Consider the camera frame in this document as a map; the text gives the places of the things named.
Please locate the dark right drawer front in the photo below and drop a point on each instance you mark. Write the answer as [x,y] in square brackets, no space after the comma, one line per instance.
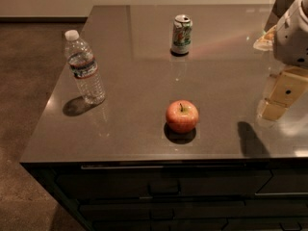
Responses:
[286,182]

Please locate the dark snack bag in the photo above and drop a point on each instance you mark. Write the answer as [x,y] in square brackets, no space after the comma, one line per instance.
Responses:
[278,9]

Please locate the white green soda can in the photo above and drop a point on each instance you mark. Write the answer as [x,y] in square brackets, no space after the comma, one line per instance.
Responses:
[181,35]

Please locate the clear plastic water bottle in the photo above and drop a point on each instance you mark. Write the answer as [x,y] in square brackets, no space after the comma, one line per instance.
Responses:
[84,68]

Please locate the clear plastic wrapped snack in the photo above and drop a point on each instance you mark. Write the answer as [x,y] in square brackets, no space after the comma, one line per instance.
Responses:
[265,42]

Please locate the dark lower drawer front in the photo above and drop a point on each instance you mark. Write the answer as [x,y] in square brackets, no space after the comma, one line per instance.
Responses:
[206,209]

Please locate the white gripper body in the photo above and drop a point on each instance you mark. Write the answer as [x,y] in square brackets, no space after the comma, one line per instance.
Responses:
[293,38]

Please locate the red apple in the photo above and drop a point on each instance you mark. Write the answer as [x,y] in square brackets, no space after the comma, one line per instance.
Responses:
[182,116]

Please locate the dark cabinet drawer front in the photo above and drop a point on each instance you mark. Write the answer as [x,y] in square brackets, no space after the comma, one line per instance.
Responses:
[138,184]

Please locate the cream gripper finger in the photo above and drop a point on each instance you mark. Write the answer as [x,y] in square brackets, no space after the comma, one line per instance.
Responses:
[282,91]

